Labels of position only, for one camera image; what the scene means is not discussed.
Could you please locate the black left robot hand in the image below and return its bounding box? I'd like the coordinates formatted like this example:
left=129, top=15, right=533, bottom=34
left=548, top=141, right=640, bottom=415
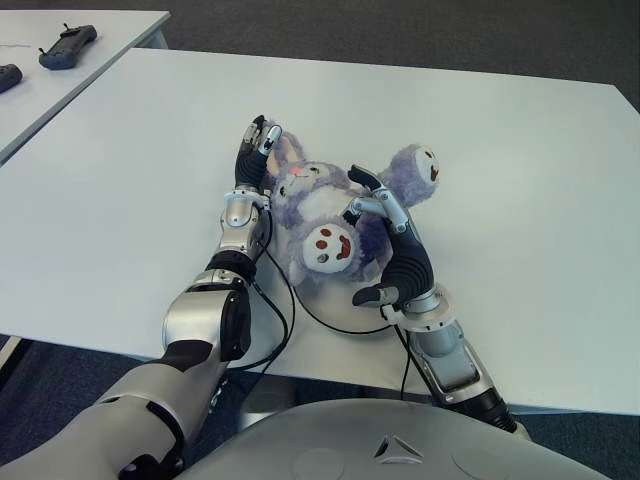
left=234, top=114, right=284, bottom=190

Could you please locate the white plate black rim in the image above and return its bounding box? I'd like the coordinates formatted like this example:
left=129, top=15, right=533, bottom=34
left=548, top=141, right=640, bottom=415
left=294, top=279, right=401, bottom=336

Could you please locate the grey robot torso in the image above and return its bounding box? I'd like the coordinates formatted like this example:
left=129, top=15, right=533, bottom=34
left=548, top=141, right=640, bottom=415
left=184, top=397, right=621, bottom=480

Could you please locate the dark handheld device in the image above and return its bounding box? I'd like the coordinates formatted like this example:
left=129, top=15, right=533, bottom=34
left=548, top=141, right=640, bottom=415
left=0, top=63, right=24, bottom=94

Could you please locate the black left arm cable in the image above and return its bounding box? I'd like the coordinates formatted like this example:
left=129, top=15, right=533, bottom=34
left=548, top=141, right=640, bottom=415
left=224, top=214, right=301, bottom=375

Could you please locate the purple plush bunny doll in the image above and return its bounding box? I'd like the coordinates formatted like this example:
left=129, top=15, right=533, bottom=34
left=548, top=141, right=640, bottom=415
left=262, top=119, right=442, bottom=289

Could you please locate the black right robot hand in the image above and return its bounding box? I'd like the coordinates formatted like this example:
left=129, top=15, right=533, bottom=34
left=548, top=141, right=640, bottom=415
left=342, top=166, right=435, bottom=307

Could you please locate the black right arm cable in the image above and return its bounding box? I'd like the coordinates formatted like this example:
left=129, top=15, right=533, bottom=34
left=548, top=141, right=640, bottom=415
left=397, top=324, right=426, bottom=396

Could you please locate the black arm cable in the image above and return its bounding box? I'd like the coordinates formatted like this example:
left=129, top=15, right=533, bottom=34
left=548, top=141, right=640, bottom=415
left=397, top=324, right=426, bottom=396
left=224, top=214, right=301, bottom=375

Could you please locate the white side table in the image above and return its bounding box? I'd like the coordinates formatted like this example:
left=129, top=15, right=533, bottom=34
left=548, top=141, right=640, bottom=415
left=0, top=9, right=172, bottom=164

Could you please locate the black remote controller with antennas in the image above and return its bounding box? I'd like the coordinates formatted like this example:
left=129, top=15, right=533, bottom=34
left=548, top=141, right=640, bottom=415
left=38, top=22, right=99, bottom=70

